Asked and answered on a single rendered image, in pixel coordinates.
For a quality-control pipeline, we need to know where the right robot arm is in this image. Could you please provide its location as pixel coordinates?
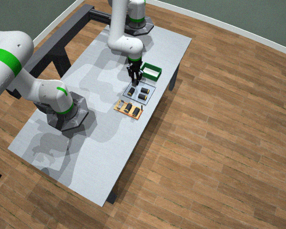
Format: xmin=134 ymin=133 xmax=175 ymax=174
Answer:
xmin=0 ymin=31 xmax=78 ymax=121

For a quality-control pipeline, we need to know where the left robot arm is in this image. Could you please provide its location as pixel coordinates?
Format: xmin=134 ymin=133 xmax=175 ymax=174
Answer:
xmin=107 ymin=0 xmax=146 ymax=66

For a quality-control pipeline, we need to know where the tan battery holder board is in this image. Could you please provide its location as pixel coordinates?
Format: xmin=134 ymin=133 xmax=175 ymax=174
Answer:
xmin=114 ymin=99 xmax=143 ymax=120

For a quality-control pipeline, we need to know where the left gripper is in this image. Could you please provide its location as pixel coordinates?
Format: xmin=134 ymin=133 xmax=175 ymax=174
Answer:
xmin=126 ymin=65 xmax=144 ymax=85

